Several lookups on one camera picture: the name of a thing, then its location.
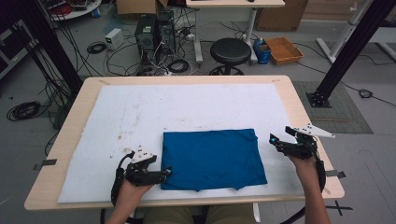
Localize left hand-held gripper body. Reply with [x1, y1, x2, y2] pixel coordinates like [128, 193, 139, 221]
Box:
[124, 144, 166, 188]

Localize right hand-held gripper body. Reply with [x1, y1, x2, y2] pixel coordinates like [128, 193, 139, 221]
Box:
[277, 122, 337, 161]

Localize blue t-shirt with white print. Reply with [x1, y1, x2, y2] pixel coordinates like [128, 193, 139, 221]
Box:
[160, 128, 269, 192]

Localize person's left hand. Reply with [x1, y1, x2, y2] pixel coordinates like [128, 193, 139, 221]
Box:
[119, 179, 154, 203]

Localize person's right hand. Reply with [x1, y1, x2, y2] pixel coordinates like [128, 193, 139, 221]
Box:
[287, 156, 318, 182]

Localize grey tape strip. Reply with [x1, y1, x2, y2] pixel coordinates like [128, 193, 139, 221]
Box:
[324, 170, 347, 179]
[33, 159, 58, 172]

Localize person's legs in khaki pants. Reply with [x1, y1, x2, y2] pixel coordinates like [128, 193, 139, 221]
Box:
[142, 203, 257, 224]

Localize grey floor mat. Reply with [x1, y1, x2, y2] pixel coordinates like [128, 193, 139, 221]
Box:
[291, 80, 374, 135]

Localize white table mat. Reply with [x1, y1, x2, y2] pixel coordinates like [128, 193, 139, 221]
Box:
[57, 82, 305, 204]

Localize black tape cross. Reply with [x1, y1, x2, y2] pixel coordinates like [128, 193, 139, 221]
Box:
[323, 200, 354, 217]

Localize orange tray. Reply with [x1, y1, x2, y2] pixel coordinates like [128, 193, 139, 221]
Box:
[264, 36, 304, 66]

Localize blue box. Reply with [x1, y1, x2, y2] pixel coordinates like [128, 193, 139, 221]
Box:
[252, 37, 272, 65]

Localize black round stool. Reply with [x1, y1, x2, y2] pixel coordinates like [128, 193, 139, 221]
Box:
[208, 37, 252, 77]

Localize white metal stand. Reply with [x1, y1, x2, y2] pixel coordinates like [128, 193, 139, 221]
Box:
[316, 0, 376, 64]

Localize large cardboard box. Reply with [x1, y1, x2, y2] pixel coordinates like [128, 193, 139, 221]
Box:
[255, 0, 309, 33]

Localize black computer tower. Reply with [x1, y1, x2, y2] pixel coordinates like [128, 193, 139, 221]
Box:
[155, 10, 177, 56]
[134, 13, 157, 61]

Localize small white power supply box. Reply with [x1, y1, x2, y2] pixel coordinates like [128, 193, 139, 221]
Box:
[104, 28, 125, 51]

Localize white desk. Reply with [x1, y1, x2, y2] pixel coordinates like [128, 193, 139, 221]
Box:
[185, 0, 286, 64]

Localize cardboard box with open flap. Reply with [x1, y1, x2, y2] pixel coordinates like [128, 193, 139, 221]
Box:
[115, 0, 169, 16]

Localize round white table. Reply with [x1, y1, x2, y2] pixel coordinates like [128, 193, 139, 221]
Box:
[41, 0, 103, 21]

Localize dark equipment rack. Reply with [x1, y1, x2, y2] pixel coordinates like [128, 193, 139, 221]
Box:
[0, 18, 39, 80]

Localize left hand-held gripper black cable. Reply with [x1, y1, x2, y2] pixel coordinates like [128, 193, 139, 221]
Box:
[110, 150, 135, 207]

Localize hand-held gripper black cable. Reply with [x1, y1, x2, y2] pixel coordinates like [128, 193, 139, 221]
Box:
[110, 150, 135, 207]
[315, 159, 328, 194]

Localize right hand-held gripper black cable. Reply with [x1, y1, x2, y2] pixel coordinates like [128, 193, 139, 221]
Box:
[315, 159, 328, 194]

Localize black cable with round plug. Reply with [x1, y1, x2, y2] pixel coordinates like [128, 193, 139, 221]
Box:
[340, 81, 396, 108]

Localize black aluminium frame post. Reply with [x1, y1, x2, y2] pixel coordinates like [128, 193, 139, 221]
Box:
[305, 0, 396, 108]
[12, 0, 84, 94]

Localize small black cable coil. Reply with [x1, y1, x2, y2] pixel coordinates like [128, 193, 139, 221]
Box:
[86, 41, 107, 55]

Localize large black cable coil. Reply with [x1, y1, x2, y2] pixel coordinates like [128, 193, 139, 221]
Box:
[6, 100, 42, 122]

